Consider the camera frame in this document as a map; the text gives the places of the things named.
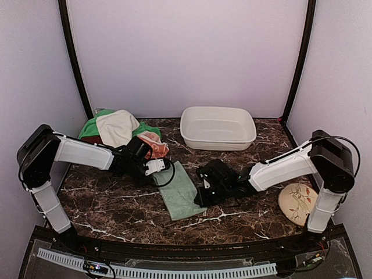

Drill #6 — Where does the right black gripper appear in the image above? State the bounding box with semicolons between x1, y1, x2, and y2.
194;183;232;208

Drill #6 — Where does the mint green panda towel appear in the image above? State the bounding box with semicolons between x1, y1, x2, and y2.
159;161;207;221

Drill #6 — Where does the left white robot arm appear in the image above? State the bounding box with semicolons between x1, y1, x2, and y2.
17;124;166;253

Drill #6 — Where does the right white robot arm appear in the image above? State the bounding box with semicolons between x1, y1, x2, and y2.
194;130;360;252

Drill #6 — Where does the orange patterned towel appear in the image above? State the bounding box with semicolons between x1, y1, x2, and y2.
137;131;169;159

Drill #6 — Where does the cream white towel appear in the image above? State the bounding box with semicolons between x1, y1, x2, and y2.
96;110;140;148

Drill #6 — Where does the dark red towel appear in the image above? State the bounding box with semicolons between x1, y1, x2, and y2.
81;135;103;144

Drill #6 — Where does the bright green towel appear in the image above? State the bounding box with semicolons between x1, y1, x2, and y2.
78;109;162;139

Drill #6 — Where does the white plastic basin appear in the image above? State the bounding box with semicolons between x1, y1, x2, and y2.
180;106;257;151

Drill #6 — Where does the round floral coaster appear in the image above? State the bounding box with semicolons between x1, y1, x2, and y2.
278;183;318;227

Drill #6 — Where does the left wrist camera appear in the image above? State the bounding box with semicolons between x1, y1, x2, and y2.
145;158;171;176

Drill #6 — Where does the black front rail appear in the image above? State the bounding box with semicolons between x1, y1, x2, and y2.
23;224;349;263

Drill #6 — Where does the white slotted cable duct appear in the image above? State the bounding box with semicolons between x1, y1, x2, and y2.
37;248;277;278

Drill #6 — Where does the left black frame post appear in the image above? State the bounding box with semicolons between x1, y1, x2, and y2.
58;0;94;119

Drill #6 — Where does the black frame post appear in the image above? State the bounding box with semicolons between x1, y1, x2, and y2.
281;0;317;126
58;0;94;119

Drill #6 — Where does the right black frame post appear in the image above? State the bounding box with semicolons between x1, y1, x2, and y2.
281;0;317;126

